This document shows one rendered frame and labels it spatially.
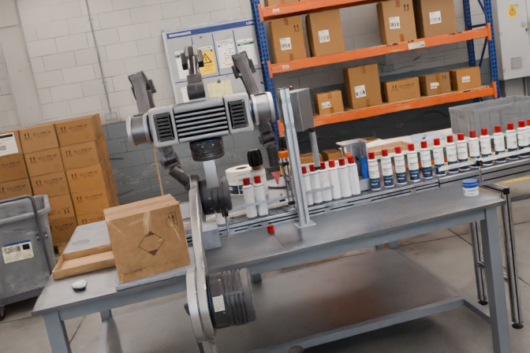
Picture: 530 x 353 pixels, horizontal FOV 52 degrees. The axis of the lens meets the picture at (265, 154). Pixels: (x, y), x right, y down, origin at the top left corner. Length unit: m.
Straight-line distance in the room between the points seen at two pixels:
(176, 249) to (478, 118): 2.79
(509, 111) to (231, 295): 3.20
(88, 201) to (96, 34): 2.36
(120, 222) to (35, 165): 3.85
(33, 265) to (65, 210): 1.45
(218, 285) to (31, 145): 4.44
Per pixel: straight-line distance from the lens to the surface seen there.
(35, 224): 4.66
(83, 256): 2.90
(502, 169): 3.19
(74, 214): 6.09
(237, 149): 7.25
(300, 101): 2.54
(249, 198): 2.70
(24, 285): 4.81
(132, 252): 2.30
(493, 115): 4.47
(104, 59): 7.33
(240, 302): 1.79
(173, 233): 2.30
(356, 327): 2.97
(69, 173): 6.00
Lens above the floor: 1.62
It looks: 9 degrees down
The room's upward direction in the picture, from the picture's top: 10 degrees counter-clockwise
